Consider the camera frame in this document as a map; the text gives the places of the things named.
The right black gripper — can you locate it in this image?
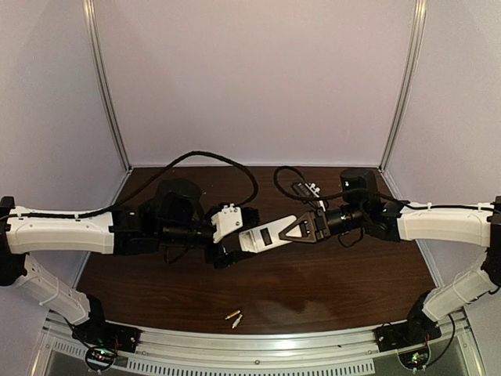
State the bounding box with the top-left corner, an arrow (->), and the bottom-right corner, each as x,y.
279,204 -> 367,245

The white red remote control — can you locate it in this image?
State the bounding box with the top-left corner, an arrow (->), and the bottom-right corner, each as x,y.
238,215 -> 297,254

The gold AAA battery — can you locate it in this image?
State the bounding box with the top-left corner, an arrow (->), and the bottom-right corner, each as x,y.
225,309 -> 241,320

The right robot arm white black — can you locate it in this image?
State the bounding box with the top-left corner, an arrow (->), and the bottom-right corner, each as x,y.
279,168 -> 500,346

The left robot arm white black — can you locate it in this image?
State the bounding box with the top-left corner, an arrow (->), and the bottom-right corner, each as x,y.
1,179 -> 260,348

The white-tipped AAA battery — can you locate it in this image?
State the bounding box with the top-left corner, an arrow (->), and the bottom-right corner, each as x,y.
232,314 -> 243,329

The right circuit board with LED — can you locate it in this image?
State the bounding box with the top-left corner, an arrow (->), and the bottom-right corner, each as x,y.
397,345 -> 431,371

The circuit board with led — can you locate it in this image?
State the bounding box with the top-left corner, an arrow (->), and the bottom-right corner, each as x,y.
397,345 -> 431,371
84,346 -> 117,372

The left circuit board with LED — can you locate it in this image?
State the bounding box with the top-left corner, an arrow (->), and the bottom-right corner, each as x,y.
84,346 -> 117,372

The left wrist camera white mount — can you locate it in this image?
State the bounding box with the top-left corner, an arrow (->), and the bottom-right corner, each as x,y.
211,204 -> 243,244

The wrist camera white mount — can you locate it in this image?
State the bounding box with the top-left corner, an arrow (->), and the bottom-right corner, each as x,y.
211,204 -> 243,244
290,181 -> 328,212

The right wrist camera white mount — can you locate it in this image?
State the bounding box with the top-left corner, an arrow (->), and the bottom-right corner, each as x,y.
290,181 -> 328,212

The left black camera cable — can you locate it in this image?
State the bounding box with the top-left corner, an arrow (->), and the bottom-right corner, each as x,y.
7,151 -> 260,220

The black camera cable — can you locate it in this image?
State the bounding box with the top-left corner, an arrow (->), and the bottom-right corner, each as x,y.
274,166 -> 498,211
7,151 -> 260,220

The right black camera cable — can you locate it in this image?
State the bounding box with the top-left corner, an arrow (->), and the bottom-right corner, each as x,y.
274,166 -> 498,211

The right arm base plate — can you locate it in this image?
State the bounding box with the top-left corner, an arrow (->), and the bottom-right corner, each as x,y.
373,320 -> 442,352

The right aluminium frame post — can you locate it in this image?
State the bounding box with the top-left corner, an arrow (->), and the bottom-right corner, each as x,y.
379,0 -> 427,172

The aluminium frame post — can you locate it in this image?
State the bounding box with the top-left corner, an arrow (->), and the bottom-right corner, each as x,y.
379,0 -> 427,172
83,0 -> 132,172

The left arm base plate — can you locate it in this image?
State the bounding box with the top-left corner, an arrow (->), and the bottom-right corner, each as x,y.
71,322 -> 142,353

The left aluminium frame post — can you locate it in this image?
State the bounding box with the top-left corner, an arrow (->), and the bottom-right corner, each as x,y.
83,0 -> 132,172

